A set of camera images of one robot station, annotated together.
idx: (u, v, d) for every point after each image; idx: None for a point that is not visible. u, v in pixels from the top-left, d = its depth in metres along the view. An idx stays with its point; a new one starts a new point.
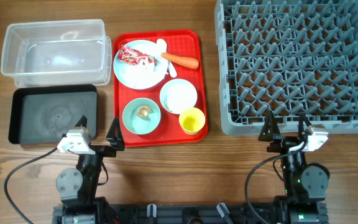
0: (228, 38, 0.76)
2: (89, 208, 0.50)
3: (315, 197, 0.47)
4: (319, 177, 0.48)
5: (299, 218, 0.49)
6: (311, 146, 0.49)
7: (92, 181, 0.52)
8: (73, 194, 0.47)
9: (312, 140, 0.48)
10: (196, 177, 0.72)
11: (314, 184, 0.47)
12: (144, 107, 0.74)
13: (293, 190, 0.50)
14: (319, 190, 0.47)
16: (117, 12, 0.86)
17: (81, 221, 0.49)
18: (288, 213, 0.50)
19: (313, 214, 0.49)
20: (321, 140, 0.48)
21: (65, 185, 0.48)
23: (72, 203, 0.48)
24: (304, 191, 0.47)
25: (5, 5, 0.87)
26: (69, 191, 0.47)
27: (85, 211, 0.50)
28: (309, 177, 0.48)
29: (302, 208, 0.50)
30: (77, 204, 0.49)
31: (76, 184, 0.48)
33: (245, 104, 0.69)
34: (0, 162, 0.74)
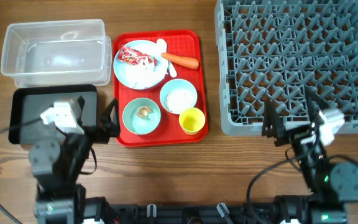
0: (228, 38, 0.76)
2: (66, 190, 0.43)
3: (345, 198, 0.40)
4: (352, 176, 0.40)
5: (323, 218, 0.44)
6: (327, 135, 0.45)
7: (75, 164, 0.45)
8: (44, 172, 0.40)
9: (327, 130, 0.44)
10: (196, 177, 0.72)
11: (345, 183, 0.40)
12: (144, 106, 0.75)
13: (317, 188, 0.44)
14: (351, 188, 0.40)
16: (117, 12, 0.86)
17: (55, 208, 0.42)
18: (309, 211, 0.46)
19: (339, 213, 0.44)
20: (336, 124, 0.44)
21: (39, 157, 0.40)
23: (46, 182, 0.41)
24: (334, 191, 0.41)
25: (5, 5, 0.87)
26: (42, 163, 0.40)
27: (61, 199, 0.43)
28: (340, 170, 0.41)
29: (326, 205, 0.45)
30: (53, 185, 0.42)
31: (51, 155, 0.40)
33: (245, 104, 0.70)
34: (0, 162, 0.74)
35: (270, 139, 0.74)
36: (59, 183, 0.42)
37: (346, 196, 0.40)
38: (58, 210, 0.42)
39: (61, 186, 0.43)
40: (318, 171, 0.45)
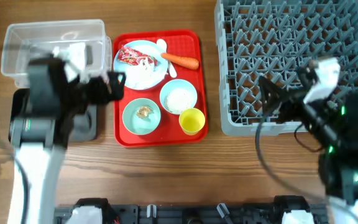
0: (228, 38, 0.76)
2: (49, 114, 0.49)
3: None
4: None
5: (355, 178, 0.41)
6: (326, 82, 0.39)
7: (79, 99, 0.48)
8: (46, 83, 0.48)
9: (324, 74, 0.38)
10: (196, 177, 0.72)
11: None
12: (144, 107, 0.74)
13: (332, 131, 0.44)
14: None
16: (117, 13, 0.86)
17: (39, 121, 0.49)
18: (339, 175, 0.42)
19: None
20: (329, 76, 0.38)
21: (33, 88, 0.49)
23: (39, 98, 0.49)
24: (356, 126, 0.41)
25: (5, 5, 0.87)
26: (47, 83, 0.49)
27: (47, 112, 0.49)
28: (353, 101, 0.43)
29: (356, 164, 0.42)
30: None
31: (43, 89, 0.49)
33: (245, 105, 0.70)
34: (0, 162, 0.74)
35: (270, 139, 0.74)
36: (47, 94, 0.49)
37: None
38: (39, 129, 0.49)
39: (53, 108, 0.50)
40: (331, 125, 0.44)
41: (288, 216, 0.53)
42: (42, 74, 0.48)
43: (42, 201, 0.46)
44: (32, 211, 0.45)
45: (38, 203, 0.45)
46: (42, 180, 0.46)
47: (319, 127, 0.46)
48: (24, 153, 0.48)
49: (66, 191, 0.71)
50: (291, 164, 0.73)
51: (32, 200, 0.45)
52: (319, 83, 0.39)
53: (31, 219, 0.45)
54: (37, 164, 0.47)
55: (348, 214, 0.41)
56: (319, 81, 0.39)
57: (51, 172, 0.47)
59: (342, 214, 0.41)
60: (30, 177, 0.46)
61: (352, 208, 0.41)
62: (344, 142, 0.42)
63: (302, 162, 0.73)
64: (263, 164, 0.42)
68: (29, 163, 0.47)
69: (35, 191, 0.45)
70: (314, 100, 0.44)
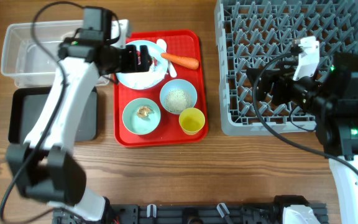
0: (228, 38, 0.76)
2: (91, 45, 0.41)
3: (357, 78, 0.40)
4: (352, 58, 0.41)
5: (352, 132, 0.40)
6: (309, 51, 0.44)
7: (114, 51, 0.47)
8: (99, 23, 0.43)
9: (306, 46, 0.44)
10: (196, 177, 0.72)
11: (351, 63, 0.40)
12: (144, 107, 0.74)
13: (324, 96, 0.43)
14: (357, 66, 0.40)
16: (117, 13, 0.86)
17: (79, 45, 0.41)
18: (333, 132, 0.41)
19: None
20: (312, 46, 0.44)
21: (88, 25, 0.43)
23: (89, 35, 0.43)
24: (345, 78, 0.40)
25: (5, 5, 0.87)
26: (97, 23, 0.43)
27: (87, 42, 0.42)
28: (341, 57, 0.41)
29: (353, 121, 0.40)
30: (90, 38, 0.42)
31: (92, 26, 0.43)
33: (245, 104, 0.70)
34: (0, 162, 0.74)
35: (270, 139, 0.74)
36: (96, 35, 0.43)
37: (355, 84, 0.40)
38: (78, 50, 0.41)
39: (95, 42, 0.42)
40: (322, 94, 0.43)
41: (288, 209, 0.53)
42: (97, 13, 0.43)
43: (69, 117, 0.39)
44: (61, 119, 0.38)
45: (65, 114, 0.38)
46: (84, 73, 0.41)
47: (311, 98, 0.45)
48: (69, 61, 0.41)
49: None
50: (291, 164, 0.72)
51: (65, 105, 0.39)
52: (304, 54, 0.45)
53: (61, 115, 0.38)
54: (78, 68, 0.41)
55: (347, 168, 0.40)
56: (304, 51, 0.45)
57: (79, 94, 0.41)
59: (341, 170, 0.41)
60: (70, 74, 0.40)
61: (350, 162, 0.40)
62: (335, 100, 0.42)
63: (302, 162, 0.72)
64: (270, 130, 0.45)
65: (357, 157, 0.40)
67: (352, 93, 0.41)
68: (71, 66, 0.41)
69: (74, 88, 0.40)
70: (302, 76, 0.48)
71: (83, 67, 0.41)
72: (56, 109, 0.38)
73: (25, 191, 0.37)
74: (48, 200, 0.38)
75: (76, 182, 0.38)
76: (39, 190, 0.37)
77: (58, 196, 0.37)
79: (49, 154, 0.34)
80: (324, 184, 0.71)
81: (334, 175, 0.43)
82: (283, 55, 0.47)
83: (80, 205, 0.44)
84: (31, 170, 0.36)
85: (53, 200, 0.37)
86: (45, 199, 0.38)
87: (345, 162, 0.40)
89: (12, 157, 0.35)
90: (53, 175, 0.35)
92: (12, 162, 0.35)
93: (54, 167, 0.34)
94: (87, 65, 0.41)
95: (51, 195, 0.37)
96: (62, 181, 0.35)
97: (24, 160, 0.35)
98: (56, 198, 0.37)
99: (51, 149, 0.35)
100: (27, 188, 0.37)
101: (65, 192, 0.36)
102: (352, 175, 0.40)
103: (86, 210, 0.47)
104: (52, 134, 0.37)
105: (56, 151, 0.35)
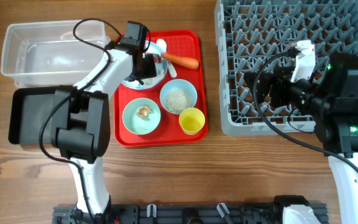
0: (228, 38, 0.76)
2: (130, 48, 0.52)
3: (353, 76, 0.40)
4: (349, 56, 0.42)
5: (352, 130, 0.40)
6: (306, 54, 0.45)
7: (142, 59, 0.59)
8: (137, 35, 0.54)
9: (302, 50, 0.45)
10: (196, 177, 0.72)
11: (347, 61, 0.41)
12: (144, 107, 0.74)
13: (321, 96, 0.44)
14: (353, 63, 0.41)
16: (117, 12, 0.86)
17: (122, 46, 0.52)
18: (332, 129, 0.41)
19: None
20: (308, 49, 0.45)
21: (129, 35, 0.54)
23: (128, 42, 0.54)
24: (342, 75, 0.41)
25: (5, 5, 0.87)
26: (136, 35, 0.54)
27: (127, 47, 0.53)
28: (337, 56, 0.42)
29: (353, 118, 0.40)
30: (130, 43, 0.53)
31: (132, 37, 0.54)
33: (245, 104, 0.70)
34: (0, 162, 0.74)
35: (270, 139, 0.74)
36: (134, 43, 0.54)
37: (351, 82, 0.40)
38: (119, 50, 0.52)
39: (133, 47, 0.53)
40: (320, 94, 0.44)
41: (288, 209, 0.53)
42: (137, 27, 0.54)
43: (109, 83, 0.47)
44: (104, 80, 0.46)
45: (107, 78, 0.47)
46: (124, 58, 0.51)
47: (309, 99, 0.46)
48: (117, 55, 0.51)
49: (67, 191, 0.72)
50: (292, 163, 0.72)
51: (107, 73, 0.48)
52: (302, 55, 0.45)
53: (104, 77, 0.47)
54: (119, 53, 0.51)
55: (346, 165, 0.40)
56: (301, 53, 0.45)
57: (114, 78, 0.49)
59: (341, 167, 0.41)
60: (114, 56, 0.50)
61: (350, 160, 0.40)
62: (332, 98, 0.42)
63: (302, 162, 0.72)
64: (275, 129, 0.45)
65: (356, 155, 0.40)
67: (349, 91, 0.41)
68: (114, 52, 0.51)
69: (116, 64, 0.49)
70: (300, 79, 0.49)
71: (125, 55, 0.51)
72: (100, 72, 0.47)
73: (57, 132, 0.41)
74: (74, 145, 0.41)
75: (104, 137, 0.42)
76: (70, 132, 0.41)
77: (87, 140, 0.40)
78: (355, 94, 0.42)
79: (93, 96, 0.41)
80: (323, 184, 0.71)
81: (334, 172, 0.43)
82: (281, 54, 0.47)
83: (93, 172, 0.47)
84: (70, 110, 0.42)
85: (80, 145, 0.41)
86: (70, 145, 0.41)
87: (345, 158, 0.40)
89: (60, 93, 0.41)
90: (91, 114, 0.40)
92: (58, 98, 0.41)
93: (96, 106, 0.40)
94: (128, 55, 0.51)
95: (80, 138, 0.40)
96: (96, 121, 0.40)
97: (69, 94, 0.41)
98: (84, 143, 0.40)
99: (94, 93, 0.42)
100: (61, 128, 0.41)
101: (95, 137, 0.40)
102: (351, 173, 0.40)
103: (94, 185, 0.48)
104: (96, 86, 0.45)
105: (99, 94, 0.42)
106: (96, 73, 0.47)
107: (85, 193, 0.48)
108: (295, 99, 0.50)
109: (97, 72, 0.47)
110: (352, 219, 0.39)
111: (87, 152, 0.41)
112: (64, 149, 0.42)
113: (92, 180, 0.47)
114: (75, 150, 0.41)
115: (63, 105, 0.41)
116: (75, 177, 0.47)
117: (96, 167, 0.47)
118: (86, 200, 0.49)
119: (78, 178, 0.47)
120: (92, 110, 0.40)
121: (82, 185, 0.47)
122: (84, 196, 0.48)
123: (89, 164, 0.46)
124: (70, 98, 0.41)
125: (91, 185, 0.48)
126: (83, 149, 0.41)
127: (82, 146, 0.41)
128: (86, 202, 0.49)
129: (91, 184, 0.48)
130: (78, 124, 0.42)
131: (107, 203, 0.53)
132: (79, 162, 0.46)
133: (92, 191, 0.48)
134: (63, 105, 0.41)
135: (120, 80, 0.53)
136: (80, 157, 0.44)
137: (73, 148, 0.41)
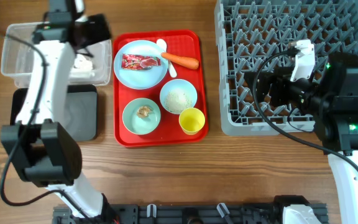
0: (228, 38, 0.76)
2: (63, 27, 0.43)
3: (353, 74, 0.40)
4: (347, 55, 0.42)
5: (351, 129, 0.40)
6: (306, 52, 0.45)
7: (69, 31, 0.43)
8: (64, 4, 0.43)
9: (303, 49, 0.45)
10: (196, 177, 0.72)
11: (347, 60, 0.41)
12: (144, 107, 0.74)
13: (321, 95, 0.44)
14: (352, 63, 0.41)
16: (117, 12, 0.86)
17: (53, 28, 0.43)
18: (333, 128, 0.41)
19: None
20: (308, 47, 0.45)
21: (59, 6, 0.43)
23: (57, 18, 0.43)
24: (341, 74, 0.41)
25: (5, 5, 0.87)
26: (63, 4, 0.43)
27: (57, 26, 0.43)
28: (336, 55, 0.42)
29: (353, 117, 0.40)
30: (59, 20, 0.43)
31: (58, 9, 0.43)
33: (245, 104, 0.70)
34: (0, 162, 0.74)
35: (270, 139, 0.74)
36: (64, 17, 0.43)
37: (350, 81, 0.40)
38: (51, 34, 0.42)
39: (66, 25, 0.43)
40: (319, 94, 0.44)
41: (287, 209, 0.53)
42: None
43: (56, 91, 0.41)
44: (48, 99, 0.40)
45: (51, 93, 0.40)
46: (60, 51, 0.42)
47: (309, 98, 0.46)
48: (46, 46, 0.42)
49: None
50: (291, 164, 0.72)
51: (50, 85, 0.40)
52: (302, 55, 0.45)
53: (46, 94, 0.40)
54: (53, 48, 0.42)
55: (346, 163, 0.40)
56: (301, 53, 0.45)
57: (58, 81, 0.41)
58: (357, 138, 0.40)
59: (340, 165, 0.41)
60: (47, 56, 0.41)
61: (349, 157, 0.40)
62: (332, 97, 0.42)
63: (302, 162, 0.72)
64: (276, 129, 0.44)
65: (355, 153, 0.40)
67: (348, 90, 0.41)
68: (46, 46, 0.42)
69: (53, 68, 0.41)
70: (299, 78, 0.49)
71: (59, 46, 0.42)
72: (41, 88, 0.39)
73: (24, 173, 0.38)
74: (47, 177, 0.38)
75: (73, 158, 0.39)
76: (37, 167, 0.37)
77: (56, 171, 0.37)
78: (354, 92, 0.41)
79: (42, 129, 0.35)
80: (324, 184, 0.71)
81: (334, 171, 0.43)
82: (280, 53, 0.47)
83: (78, 190, 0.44)
84: (26, 147, 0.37)
85: (51, 175, 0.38)
86: (43, 178, 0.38)
87: (345, 157, 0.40)
89: (6, 136, 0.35)
90: (48, 149, 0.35)
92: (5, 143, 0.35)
93: (49, 141, 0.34)
94: (63, 45, 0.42)
95: (50, 170, 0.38)
96: (58, 152, 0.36)
97: (18, 138, 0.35)
98: (53, 173, 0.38)
99: (43, 125, 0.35)
100: (25, 167, 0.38)
101: (63, 167, 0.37)
102: (351, 170, 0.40)
103: (84, 198, 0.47)
104: (42, 112, 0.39)
105: (48, 125, 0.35)
106: (36, 89, 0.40)
107: (77, 205, 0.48)
108: (295, 99, 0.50)
109: (36, 90, 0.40)
110: (352, 219, 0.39)
111: (61, 178, 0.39)
112: (38, 181, 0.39)
113: (79, 196, 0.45)
114: (48, 179, 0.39)
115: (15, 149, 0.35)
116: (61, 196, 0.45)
117: (78, 185, 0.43)
118: (79, 210, 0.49)
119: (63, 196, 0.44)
120: (47, 146, 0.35)
121: (71, 201, 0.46)
122: (77, 208, 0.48)
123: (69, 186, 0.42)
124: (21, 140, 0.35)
125: (81, 200, 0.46)
126: (56, 178, 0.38)
127: (54, 176, 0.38)
128: (81, 211, 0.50)
129: (79, 200, 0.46)
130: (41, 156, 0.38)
131: (100, 203, 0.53)
132: (59, 187, 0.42)
133: (83, 204, 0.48)
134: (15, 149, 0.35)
135: (68, 75, 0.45)
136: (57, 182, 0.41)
137: (46, 179, 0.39)
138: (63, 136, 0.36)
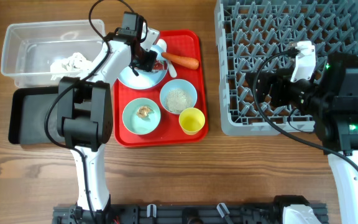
0: (228, 38, 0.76)
2: (128, 39, 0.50)
3: (352, 74, 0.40)
4: (347, 55, 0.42)
5: (350, 129, 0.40)
6: (306, 53, 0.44)
7: (133, 45, 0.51)
8: (133, 25, 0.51)
9: (304, 49, 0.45)
10: (196, 177, 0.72)
11: (345, 60, 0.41)
12: (144, 107, 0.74)
13: (321, 95, 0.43)
14: (351, 63, 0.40)
16: (117, 13, 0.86)
17: (120, 38, 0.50)
18: (333, 126, 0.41)
19: None
20: (309, 48, 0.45)
21: (128, 25, 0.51)
23: (125, 33, 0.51)
24: (341, 73, 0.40)
25: (5, 5, 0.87)
26: (133, 23, 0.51)
27: (124, 37, 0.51)
28: (335, 56, 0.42)
29: (353, 117, 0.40)
30: (127, 35, 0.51)
31: (128, 26, 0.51)
33: (245, 104, 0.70)
34: (0, 162, 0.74)
35: (270, 139, 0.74)
36: (131, 33, 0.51)
37: (349, 81, 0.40)
38: (119, 39, 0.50)
39: (131, 38, 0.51)
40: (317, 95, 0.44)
41: (288, 209, 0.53)
42: (133, 16, 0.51)
43: (110, 73, 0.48)
44: (104, 71, 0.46)
45: (108, 66, 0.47)
46: (123, 48, 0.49)
47: (309, 99, 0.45)
48: (114, 43, 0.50)
49: (67, 191, 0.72)
50: (291, 164, 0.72)
51: (109, 63, 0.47)
52: (302, 55, 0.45)
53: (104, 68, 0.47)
54: (118, 43, 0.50)
55: (346, 163, 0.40)
56: (301, 53, 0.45)
57: (114, 66, 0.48)
58: (357, 138, 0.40)
59: (340, 165, 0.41)
60: (114, 46, 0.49)
61: (349, 157, 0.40)
62: (331, 97, 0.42)
63: (302, 162, 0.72)
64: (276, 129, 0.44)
65: (355, 153, 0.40)
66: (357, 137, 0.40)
67: (348, 90, 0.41)
68: (114, 42, 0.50)
69: (115, 55, 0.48)
70: (300, 79, 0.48)
71: (123, 45, 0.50)
72: (102, 61, 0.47)
73: (62, 122, 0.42)
74: (80, 132, 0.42)
75: (108, 126, 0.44)
76: (76, 120, 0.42)
77: (92, 129, 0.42)
78: (353, 92, 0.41)
79: (96, 85, 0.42)
80: (324, 184, 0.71)
81: (333, 170, 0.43)
82: (280, 53, 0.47)
83: (96, 162, 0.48)
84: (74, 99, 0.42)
85: (86, 132, 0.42)
86: (76, 132, 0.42)
87: (345, 156, 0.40)
89: (64, 83, 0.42)
90: (94, 104, 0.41)
92: (61, 89, 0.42)
93: (98, 94, 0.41)
94: (126, 45, 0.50)
95: (85, 126, 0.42)
96: (99, 109, 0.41)
97: (73, 84, 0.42)
98: (88, 129, 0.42)
99: (97, 83, 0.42)
100: (66, 117, 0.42)
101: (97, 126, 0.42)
102: (351, 170, 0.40)
103: (97, 176, 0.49)
104: (98, 76, 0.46)
105: (101, 84, 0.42)
106: (97, 64, 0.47)
107: (86, 186, 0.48)
108: (295, 99, 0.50)
109: (98, 63, 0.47)
110: (352, 219, 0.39)
111: (92, 140, 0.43)
112: (70, 137, 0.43)
113: (95, 171, 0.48)
114: (80, 137, 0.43)
115: (66, 94, 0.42)
116: (78, 167, 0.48)
117: (99, 157, 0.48)
118: (87, 195, 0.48)
119: (80, 167, 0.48)
120: (95, 99, 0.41)
121: (85, 177, 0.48)
122: (86, 189, 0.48)
123: (93, 152, 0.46)
124: (73, 89, 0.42)
125: (94, 177, 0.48)
126: (88, 136, 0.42)
127: (87, 134, 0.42)
128: (87, 196, 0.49)
129: (93, 175, 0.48)
130: (81, 114, 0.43)
131: (107, 201, 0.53)
132: (83, 150, 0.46)
133: (94, 184, 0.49)
134: (66, 95, 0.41)
135: (120, 70, 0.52)
136: (84, 144, 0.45)
137: (79, 135, 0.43)
138: (109, 99, 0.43)
